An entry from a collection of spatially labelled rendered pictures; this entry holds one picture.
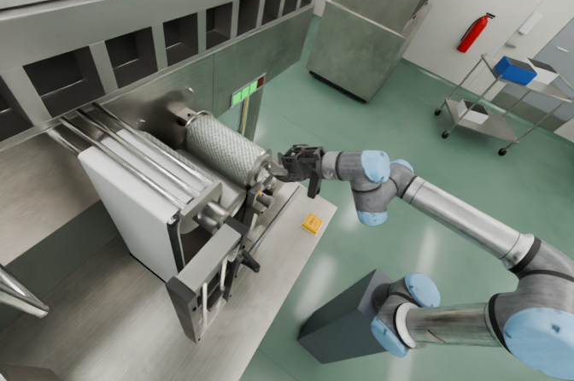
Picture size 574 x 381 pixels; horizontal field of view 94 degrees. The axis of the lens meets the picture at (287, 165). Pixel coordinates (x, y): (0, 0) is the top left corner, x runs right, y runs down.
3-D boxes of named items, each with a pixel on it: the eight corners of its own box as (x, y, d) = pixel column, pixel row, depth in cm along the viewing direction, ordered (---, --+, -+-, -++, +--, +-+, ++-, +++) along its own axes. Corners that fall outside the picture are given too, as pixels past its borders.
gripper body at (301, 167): (291, 143, 79) (327, 142, 71) (301, 167, 83) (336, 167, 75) (278, 158, 74) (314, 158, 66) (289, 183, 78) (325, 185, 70)
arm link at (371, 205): (400, 207, 72) (395, 171, 68) (379, 231, 65) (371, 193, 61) (373, 202, 78) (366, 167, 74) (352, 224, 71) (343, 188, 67)
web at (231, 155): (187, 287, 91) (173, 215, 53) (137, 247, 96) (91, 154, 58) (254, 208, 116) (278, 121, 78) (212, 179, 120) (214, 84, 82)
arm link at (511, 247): (619, 263, 54) (395, 147, 77) (621, 304, 47) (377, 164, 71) (573, 289, 61) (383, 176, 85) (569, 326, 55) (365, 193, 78)
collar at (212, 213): (212, 238, 63) (212, 226, 58) (192, 224, 64) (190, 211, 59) (229, 219, 67) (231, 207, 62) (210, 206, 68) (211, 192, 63)
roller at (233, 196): (220, 230, 85) (223, 211, 76) (161, 186, 89) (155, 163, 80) (244, 204, 92) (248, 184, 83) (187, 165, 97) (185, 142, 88)
